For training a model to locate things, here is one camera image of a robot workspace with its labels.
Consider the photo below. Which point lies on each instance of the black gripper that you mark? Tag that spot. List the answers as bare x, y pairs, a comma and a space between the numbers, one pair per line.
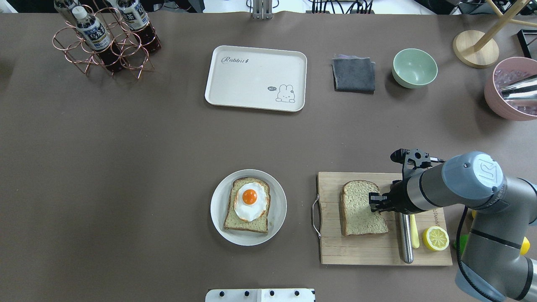
397, 198

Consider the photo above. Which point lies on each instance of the white round plate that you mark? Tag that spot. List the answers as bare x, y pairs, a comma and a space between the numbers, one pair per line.
276, 215

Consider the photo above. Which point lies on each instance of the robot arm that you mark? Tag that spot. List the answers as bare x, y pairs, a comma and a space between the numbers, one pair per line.
491, 267

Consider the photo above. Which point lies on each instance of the cream rabbit tray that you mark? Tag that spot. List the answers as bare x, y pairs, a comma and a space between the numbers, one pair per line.
257, 78

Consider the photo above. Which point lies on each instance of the steel cylinder tool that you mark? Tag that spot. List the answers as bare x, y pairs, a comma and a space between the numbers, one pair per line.
407, 254

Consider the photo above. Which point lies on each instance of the yellow plastic knife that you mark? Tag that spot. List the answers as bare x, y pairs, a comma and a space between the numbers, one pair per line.
415, 239

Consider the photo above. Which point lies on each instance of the half lemon slice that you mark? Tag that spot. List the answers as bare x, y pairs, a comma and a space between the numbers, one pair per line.
435, 238

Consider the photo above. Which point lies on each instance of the green lime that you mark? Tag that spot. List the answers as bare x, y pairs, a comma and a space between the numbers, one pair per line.
461, 243

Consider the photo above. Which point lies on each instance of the green bowl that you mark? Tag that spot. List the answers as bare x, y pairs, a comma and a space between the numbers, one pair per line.
413, 68

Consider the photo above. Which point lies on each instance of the grey folded cloth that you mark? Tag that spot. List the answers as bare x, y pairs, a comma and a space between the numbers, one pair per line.
353, 74

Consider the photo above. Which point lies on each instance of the yellow lemon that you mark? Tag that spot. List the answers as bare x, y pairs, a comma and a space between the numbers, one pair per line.
526, 245

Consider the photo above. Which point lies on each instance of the bread slice with fried egg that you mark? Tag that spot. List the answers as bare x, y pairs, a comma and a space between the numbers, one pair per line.
249, 205

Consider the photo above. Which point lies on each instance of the pink bowl with ice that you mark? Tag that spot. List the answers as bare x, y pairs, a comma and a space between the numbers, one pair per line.
505, 73

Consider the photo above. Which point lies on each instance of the steel ice scoop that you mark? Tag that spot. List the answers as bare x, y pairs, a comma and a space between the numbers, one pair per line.
521, 93

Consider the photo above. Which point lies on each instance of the wooden mug tree stand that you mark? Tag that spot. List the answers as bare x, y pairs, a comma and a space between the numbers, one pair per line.
477, 49

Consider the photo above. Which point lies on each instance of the tea bottle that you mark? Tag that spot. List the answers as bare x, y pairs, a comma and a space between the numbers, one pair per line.
64, 8
98, 38
138, 21

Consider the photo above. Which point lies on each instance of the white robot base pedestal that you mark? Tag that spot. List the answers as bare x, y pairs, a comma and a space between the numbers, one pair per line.
261, 295

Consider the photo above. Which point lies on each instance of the aluminium frame post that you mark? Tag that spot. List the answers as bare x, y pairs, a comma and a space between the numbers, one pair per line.
262, 9

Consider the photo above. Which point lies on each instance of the copper wire bottle rack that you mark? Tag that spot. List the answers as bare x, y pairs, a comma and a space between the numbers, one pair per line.
117, 37

